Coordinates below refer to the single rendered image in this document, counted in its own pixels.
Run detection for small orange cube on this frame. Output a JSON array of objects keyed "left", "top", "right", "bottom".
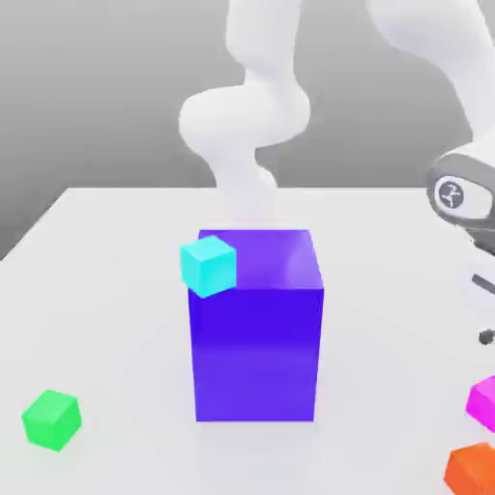
[{"left": 443, "top": 441, "right": 495, "bottom": 495}]

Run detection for large blue box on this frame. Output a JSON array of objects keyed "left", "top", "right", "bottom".
[{"left": 187, "top": 228, "right": 325, "bottom": 423}]

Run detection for small cyan cube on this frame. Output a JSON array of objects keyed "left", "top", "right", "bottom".
[{"left": 179, "top": 234, "right": 238, "bottom": 300}]

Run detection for small green cube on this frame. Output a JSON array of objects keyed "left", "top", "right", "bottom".
[{"left": 20, "top": 389, "right": 83, "bottom": 453}]

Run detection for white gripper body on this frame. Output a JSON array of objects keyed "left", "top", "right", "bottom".
[{"left": 457, "top": 252, "right": 495, "bottom": 330}]

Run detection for small magenta cube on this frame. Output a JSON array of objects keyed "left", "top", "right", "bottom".
[{"left": 464, "top": 374, "right": 495, "bottom": 434}]

